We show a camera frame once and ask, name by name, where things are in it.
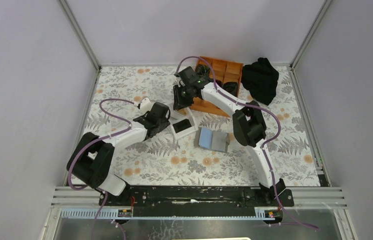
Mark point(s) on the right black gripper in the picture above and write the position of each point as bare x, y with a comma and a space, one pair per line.
178, 103

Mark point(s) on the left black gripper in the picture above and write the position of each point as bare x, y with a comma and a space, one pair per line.
164, 124

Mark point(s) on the grey leather card holder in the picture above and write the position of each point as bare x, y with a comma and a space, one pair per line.
212, 140

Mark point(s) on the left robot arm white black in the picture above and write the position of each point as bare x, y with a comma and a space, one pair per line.
93, 155

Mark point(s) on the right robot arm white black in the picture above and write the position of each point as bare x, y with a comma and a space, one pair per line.
249, 127

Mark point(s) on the white plastic card tray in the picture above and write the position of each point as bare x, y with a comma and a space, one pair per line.
182, 123

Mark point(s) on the floral table mat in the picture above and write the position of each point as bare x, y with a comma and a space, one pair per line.
162, 160

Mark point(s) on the rolled dark sock top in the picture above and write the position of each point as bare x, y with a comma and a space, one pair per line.
202, 70

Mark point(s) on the rolled dark sock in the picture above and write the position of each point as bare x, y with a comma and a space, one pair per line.
231, 87
202, 70

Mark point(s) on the orange wooden compartment box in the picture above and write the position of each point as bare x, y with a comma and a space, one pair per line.
225, 71

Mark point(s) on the rolled dark sock right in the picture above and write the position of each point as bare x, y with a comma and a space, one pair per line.
231, 87

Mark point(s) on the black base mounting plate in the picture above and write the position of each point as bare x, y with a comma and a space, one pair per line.
247, 196

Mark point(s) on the black cloth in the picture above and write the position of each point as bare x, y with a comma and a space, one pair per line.
261, 80

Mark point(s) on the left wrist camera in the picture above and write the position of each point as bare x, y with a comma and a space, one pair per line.
145, 105

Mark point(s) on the white slotted cable duct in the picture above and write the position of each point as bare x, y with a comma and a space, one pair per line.
126, 214

